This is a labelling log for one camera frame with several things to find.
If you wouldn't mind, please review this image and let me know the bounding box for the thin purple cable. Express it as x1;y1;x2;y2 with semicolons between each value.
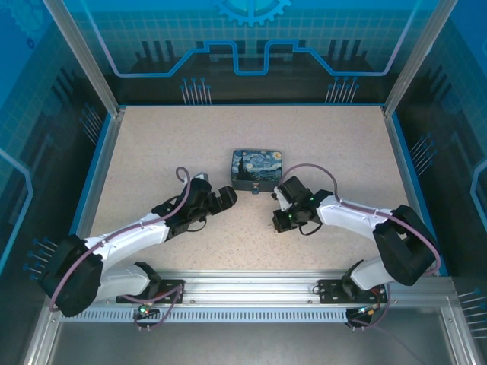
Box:
361;325;425;365

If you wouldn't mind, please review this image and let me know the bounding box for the slotted grey cable duct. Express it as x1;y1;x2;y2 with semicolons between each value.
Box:
60;308;353;323

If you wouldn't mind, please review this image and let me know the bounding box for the aluminium frame post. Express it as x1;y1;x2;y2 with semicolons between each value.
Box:
382;0;461;117
40;0;127;117

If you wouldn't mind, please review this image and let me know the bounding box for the aluminium mounting rail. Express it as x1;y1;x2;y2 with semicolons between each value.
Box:
49;268;456;307

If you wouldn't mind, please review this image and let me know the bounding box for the grey metal panel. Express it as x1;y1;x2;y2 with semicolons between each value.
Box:
49;321;454;365

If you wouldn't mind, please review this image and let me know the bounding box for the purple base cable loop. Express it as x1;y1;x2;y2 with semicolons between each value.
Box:
348;281;393;332
117;284;186;332

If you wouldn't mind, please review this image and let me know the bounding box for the aluminium side rail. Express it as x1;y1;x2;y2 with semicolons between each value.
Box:
70;108;129;244

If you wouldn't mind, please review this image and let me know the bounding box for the starry night painted tin box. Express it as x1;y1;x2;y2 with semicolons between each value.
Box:
231;148;285;192

